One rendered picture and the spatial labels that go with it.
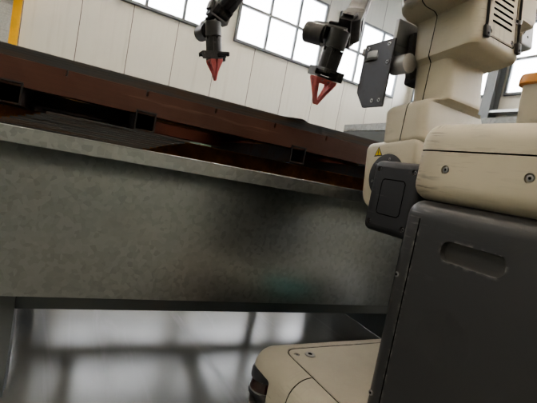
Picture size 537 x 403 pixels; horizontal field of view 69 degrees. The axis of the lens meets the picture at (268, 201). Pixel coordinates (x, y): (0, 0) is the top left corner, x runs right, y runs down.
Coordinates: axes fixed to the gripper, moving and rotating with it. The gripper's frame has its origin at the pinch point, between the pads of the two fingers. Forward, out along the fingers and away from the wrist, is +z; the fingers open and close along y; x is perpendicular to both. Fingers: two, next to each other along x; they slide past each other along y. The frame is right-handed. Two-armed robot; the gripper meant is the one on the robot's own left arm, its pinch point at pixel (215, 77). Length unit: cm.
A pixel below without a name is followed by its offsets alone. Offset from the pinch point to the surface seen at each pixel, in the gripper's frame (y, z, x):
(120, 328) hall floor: 41, 92, 1
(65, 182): 50, 29, 48
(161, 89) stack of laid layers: 25.7, 7.3, 38.1
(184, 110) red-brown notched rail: 20.6, 12.9, 42.6
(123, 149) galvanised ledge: 38, 21, 63
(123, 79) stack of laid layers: 35, 5, 38
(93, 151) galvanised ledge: 43, 21, 63
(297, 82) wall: -478, -87, -842
